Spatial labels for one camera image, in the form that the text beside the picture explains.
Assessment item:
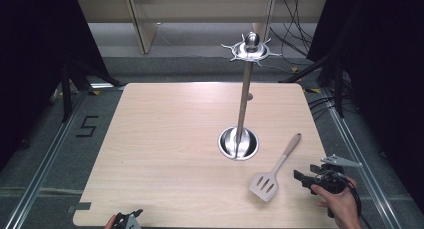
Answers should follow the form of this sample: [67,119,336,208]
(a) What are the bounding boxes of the black floor cables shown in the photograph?
[307,94,338,121]

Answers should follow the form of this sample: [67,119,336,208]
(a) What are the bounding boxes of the black metal stand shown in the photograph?
[279,50,348,119]
[60,55,125,123]

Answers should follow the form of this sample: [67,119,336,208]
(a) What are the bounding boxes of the aluminium floor rail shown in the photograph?
[2,88,92,229]
[318,87,406,229]

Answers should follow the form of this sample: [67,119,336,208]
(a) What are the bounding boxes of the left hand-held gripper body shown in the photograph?
[114,212,142,229]

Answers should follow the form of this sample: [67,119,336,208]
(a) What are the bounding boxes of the dark curtain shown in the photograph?
[306,0,424,210]
[0,0,111,172]

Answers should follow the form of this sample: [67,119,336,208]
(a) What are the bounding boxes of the steel utensil rack stand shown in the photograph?
[218,31,283,162]

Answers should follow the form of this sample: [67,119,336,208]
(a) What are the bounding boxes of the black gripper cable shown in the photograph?
[334,171,373,229]

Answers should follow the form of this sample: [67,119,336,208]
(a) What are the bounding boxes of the person's right hand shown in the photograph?
[310,176,363,229]

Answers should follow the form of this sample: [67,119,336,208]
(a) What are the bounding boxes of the grey slotted spatula wooden handle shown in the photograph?
[248,132,302,203]

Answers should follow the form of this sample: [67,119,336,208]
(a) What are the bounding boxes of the beige wooden cabinet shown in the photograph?
[75,0,328,55]

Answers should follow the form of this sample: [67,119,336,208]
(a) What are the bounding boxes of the black tape strip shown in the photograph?
[67,201,92,215]

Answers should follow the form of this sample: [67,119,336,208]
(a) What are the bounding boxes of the bundle of black hanging cables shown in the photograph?
[269,0,316,58]

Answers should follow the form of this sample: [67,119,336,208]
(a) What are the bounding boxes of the person's left hand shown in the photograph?
[104,214,118,229]

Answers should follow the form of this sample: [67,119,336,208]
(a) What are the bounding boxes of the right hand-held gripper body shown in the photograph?
[309,154,363,195]

